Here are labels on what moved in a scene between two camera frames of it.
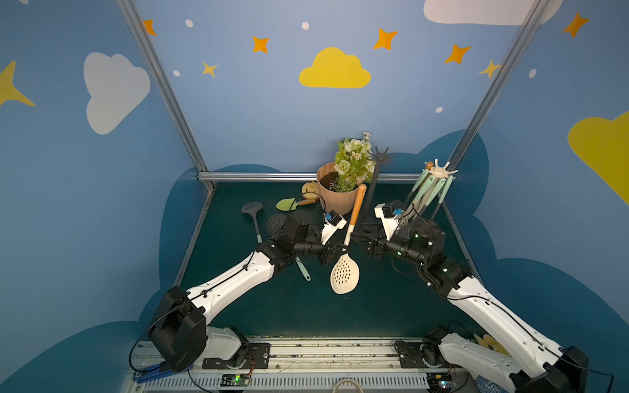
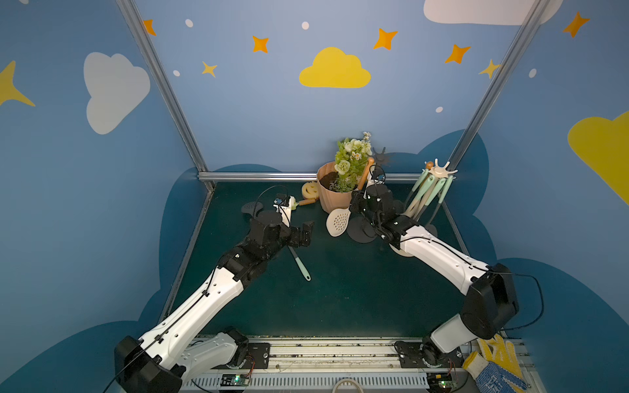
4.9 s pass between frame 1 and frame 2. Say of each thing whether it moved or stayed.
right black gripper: moved
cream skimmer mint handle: stayed
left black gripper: moved
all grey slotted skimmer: stayed
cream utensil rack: stayed
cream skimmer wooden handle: moved
